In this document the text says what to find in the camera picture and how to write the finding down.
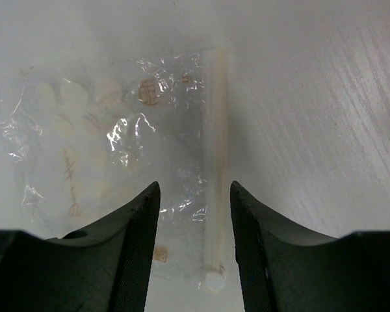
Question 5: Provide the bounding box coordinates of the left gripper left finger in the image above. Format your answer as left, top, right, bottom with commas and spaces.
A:
0, 183, 161, 311

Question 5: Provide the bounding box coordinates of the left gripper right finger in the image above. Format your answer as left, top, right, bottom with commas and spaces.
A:
230, 182, 390, 311

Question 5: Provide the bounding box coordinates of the clear zip top bag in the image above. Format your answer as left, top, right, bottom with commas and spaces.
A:
0, 48, 228, 293

